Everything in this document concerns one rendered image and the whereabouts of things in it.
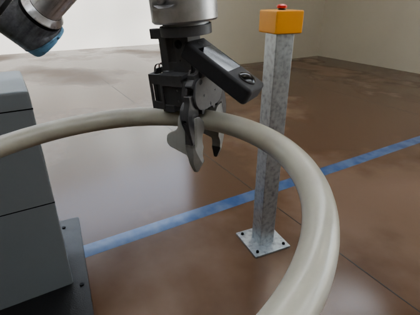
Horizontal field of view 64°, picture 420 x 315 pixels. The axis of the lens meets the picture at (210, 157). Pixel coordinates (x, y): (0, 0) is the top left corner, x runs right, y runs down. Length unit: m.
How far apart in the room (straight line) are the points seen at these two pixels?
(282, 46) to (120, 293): 1.19
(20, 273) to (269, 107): 1.18
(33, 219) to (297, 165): 1.19
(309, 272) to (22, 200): 1.23
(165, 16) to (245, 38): 6.07
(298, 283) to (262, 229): 1.46
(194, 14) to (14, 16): 0.97
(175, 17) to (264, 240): 1.41
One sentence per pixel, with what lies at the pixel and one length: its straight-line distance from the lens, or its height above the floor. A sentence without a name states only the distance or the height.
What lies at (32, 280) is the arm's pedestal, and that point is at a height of 0.10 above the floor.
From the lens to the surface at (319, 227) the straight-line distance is 0.27.
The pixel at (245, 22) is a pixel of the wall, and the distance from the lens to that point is 6.48.
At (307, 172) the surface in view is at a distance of 0.34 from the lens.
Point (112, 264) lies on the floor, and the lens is 1.70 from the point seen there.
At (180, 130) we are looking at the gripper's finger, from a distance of 0.50.
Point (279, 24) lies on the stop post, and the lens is 1.32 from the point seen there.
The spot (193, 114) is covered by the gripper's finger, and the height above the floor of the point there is 0.98.
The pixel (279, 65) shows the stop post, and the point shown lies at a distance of 1.37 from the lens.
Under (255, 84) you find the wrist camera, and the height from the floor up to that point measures 1.02.
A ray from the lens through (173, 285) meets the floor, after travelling 1.56.
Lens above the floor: 1.12
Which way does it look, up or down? 25 degrees down
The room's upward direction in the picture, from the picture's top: straight up
